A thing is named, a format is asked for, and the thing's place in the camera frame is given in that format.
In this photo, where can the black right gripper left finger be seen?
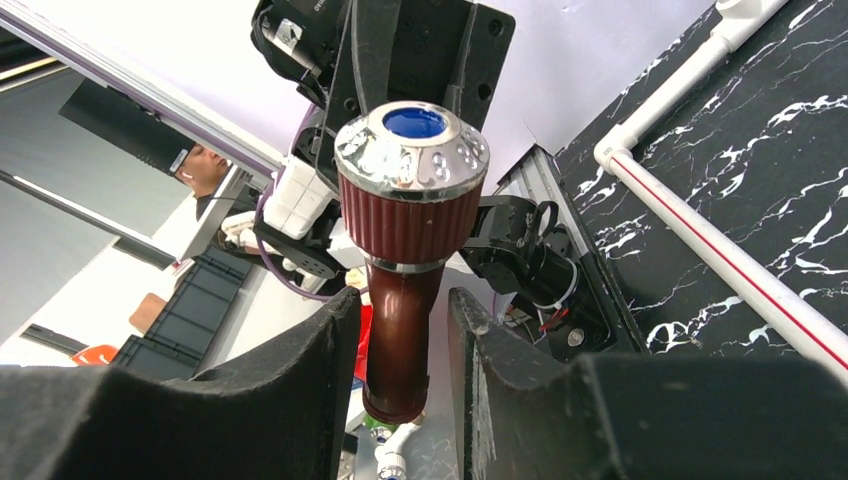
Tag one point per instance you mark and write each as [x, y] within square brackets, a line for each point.
[277, 411]

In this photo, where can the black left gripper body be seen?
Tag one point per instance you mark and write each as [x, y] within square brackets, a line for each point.
[448, 53]

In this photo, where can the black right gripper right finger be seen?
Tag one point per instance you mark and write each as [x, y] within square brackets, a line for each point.
[520, 414]

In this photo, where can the dark red water faucet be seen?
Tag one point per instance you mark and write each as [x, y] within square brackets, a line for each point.
[410, 177]

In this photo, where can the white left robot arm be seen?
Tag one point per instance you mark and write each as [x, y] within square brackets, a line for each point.
[300, 42]

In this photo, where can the person in black cap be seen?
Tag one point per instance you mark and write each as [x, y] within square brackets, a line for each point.
[118, 120]

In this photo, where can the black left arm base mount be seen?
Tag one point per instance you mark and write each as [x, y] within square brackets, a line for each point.
[558, 288]

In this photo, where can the white pipe frame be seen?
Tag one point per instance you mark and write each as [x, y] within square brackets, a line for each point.
[801, 326]

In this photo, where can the aluminium table frame rail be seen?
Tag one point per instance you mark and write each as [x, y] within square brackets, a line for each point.
[175, 107]

